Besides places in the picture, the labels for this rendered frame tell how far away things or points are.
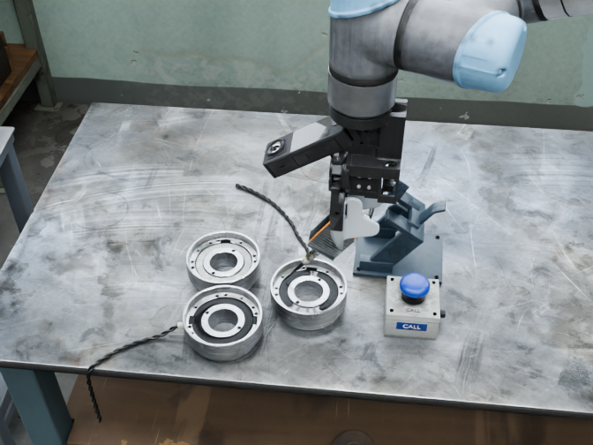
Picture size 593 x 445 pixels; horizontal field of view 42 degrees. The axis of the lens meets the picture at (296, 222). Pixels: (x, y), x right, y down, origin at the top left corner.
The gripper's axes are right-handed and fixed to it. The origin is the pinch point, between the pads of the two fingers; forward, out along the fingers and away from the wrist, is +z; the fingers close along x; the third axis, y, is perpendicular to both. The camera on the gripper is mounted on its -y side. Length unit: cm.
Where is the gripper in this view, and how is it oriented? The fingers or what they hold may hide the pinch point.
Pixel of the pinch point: (336, 231)
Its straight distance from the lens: 98.6
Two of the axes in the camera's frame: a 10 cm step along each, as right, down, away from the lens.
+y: 9.9, 1.0, -1.2
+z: 0.0, 7.4, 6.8
